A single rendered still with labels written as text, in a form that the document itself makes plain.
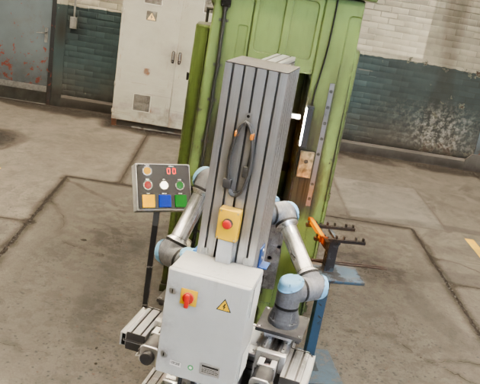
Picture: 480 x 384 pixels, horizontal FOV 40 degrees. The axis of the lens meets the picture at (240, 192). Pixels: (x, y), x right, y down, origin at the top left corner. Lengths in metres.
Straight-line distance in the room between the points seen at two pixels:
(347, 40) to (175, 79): 5.42
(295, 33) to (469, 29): 6.47
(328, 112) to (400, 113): 6.16
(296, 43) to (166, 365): 2.13
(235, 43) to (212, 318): 1.95
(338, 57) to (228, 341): 2.07
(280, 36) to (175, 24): 5.23
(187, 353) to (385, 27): 7.84
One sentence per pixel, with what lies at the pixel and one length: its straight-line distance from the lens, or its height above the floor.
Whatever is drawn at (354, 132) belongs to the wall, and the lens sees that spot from 10.23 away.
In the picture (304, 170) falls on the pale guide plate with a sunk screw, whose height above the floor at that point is 1.23.
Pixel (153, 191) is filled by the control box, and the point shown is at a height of 1.06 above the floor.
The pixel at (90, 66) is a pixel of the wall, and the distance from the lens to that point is 10.16.
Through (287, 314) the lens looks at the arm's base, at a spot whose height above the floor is 0.89.
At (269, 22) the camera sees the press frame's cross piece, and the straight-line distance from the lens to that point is 4.08.
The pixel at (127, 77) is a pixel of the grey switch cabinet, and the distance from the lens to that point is 9.43.
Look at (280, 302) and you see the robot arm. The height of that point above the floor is 0.94.
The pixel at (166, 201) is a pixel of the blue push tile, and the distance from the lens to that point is 3.96.
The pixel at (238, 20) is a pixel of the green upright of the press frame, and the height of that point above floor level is 2.07.
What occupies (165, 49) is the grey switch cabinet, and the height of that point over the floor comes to 1.16.
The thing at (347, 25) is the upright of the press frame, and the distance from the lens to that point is 4.12.
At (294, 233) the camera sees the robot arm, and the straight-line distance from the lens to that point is 3.31.
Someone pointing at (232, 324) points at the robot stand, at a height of 1.07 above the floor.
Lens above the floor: 2.37
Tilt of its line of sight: 18 degrees down
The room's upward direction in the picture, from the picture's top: 10 degrees clockwise
